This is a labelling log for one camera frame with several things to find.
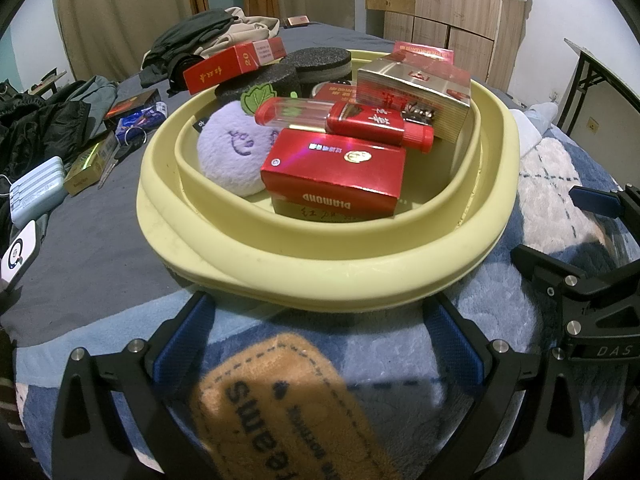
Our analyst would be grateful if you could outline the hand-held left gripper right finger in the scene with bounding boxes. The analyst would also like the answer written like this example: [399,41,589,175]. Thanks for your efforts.
[421,291,587,480]

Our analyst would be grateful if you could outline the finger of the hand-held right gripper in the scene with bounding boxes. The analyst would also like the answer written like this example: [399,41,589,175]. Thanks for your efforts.
[569,184,640,221]
[510,244,640,333]

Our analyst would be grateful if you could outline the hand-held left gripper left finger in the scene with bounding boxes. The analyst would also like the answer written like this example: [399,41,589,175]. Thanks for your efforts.
[52,291,217,480]

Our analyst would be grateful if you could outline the yellow plastic basin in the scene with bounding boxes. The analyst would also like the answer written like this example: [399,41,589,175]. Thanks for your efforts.
[136,49,522,312]

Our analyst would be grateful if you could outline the purple plush toy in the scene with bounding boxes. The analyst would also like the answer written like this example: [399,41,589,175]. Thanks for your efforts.
[196,85,278,197]

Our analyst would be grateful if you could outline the shiny red box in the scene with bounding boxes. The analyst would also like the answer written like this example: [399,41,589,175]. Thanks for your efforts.
[260,127,407,221]

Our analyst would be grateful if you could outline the red case with clear cap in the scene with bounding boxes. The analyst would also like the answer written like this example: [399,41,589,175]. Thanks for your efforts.
[254,96,435,153]

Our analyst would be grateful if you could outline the blue checkered blanket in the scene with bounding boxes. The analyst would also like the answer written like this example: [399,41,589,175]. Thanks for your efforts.
[10,125,640,480]

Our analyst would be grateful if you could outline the pale denim cloth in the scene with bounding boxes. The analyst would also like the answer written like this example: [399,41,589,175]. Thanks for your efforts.
[510,101,559,154]

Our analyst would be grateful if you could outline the grey bed sheet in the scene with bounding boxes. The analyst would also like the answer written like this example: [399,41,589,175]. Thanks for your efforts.
[0,20,511,356]

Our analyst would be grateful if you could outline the silver and red carton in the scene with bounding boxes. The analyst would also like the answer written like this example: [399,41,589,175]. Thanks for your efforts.
[356,55,472,144]

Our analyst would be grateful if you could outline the white rounded device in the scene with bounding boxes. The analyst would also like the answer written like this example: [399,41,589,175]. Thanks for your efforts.
[0,220,41,284]

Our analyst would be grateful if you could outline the gold box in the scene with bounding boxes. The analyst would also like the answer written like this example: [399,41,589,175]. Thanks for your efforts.
[64,130,119,197]

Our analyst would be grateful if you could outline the pale blue power bank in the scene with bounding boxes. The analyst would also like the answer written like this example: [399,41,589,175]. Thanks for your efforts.
[9,156,67,229]

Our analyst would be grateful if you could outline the blue packet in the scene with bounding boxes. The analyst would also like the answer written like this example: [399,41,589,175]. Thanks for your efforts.
[115,101,167,139]

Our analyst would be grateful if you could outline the flat red box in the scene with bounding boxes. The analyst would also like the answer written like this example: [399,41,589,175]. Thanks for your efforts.
[392,40,457,67]

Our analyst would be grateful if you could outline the red and black box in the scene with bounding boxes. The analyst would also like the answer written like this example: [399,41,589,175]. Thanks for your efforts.
[103,89,162,122]

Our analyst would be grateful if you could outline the wooden wardrobe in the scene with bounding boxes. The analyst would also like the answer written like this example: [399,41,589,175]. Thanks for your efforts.
[365,0,532,92]

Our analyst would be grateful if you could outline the black jacket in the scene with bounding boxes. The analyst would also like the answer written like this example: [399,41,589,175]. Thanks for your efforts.
[0,77,109,196]

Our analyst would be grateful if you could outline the grey green jacket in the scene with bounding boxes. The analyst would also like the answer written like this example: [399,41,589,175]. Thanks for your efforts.
[47,75,121,134]

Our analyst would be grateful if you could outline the black foam disc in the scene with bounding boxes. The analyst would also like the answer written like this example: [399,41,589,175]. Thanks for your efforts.
[216,62,299,107]

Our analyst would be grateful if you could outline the red and white box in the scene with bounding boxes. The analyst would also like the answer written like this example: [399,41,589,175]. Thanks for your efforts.
[182,37,288,96]

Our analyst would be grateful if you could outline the dark green clothes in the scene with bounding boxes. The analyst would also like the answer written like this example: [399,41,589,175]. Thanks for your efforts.
[140,7,241,87]

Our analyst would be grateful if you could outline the beige cloth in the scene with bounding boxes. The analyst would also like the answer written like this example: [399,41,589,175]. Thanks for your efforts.
[197,6,281,59]

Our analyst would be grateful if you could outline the beige curtain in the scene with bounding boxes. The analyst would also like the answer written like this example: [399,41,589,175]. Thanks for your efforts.
[52,0,357,82]

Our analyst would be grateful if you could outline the black frame folding table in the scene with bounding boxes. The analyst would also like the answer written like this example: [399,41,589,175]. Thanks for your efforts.
[564,37,640,137]

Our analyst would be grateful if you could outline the keys on ring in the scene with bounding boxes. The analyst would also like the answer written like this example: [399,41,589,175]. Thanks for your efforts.
[114,127,149,161]

